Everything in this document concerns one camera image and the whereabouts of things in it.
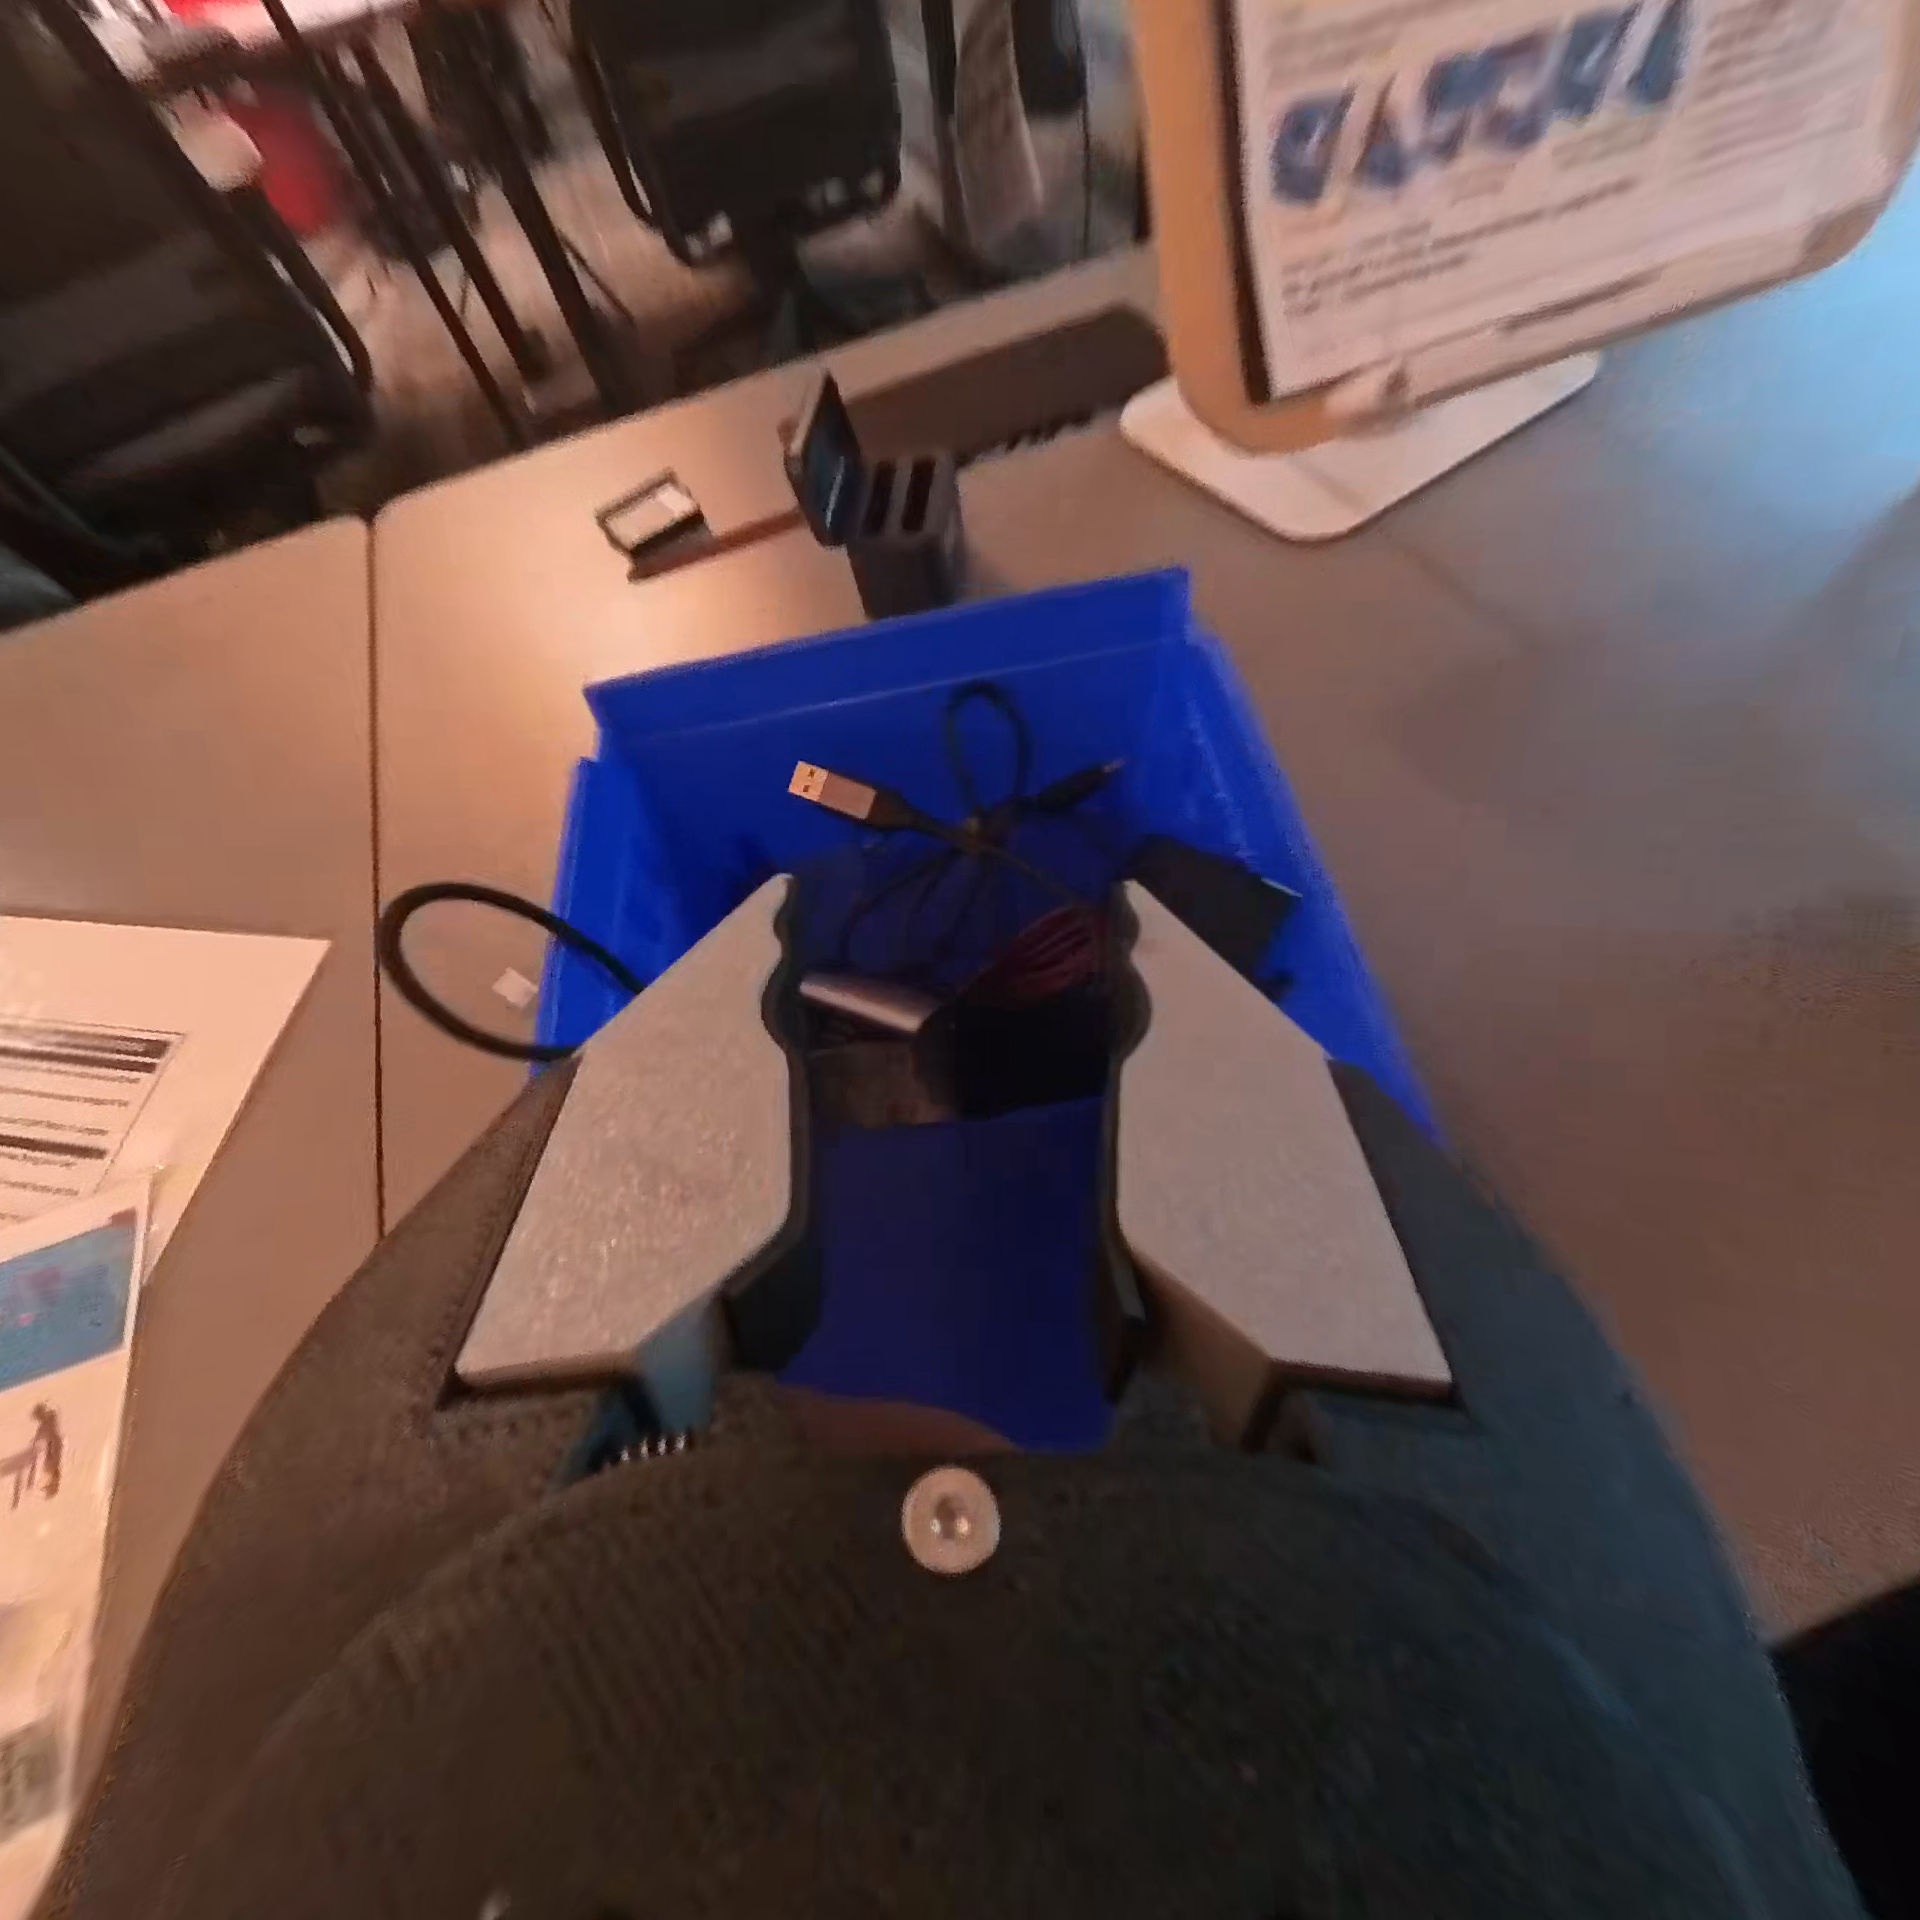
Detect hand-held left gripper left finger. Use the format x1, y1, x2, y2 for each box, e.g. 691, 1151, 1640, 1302
450, 871, 823, 1394

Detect white sign stand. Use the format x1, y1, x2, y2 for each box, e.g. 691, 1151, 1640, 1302
1122, 0, 1920, 545

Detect dark slotted holder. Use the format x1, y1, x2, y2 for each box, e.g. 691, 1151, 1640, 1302
845, 445, 965, 620

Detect grey usb hub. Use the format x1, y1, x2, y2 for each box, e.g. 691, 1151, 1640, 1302
798, 972, 935, 1040

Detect white printed paper sheet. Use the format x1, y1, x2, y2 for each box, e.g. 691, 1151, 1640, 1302
0, 913, 332, 1231

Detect small black adapter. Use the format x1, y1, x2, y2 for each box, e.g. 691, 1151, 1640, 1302
780, 370, 868, 545

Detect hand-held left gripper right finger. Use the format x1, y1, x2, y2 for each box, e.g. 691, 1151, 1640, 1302
1097, 878, 1458, 1445

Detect dark red cable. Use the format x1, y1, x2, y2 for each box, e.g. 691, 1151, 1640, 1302
959, 895, 1120, 1010

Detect blue plastic bin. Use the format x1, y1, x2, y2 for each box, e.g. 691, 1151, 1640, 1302
532, 563, 1442, 1453

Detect black office chair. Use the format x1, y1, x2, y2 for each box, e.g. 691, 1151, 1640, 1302
0, 0, 378, 602
576, 0, 909, 272

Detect long black bar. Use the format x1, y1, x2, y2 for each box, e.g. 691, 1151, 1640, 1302
839, 305, 1172, 452

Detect black cable with white tag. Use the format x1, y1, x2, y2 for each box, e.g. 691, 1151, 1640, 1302
378, 881, 649, 1069

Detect small black case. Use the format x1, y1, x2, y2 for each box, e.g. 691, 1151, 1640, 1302
596, 468, 719, 580

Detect black usb cable copper plugs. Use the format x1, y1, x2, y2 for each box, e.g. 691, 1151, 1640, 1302
786, 678, 1127, 918

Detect illustrated paper sheet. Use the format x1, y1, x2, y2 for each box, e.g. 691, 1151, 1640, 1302
0, 1170, 160, 1848

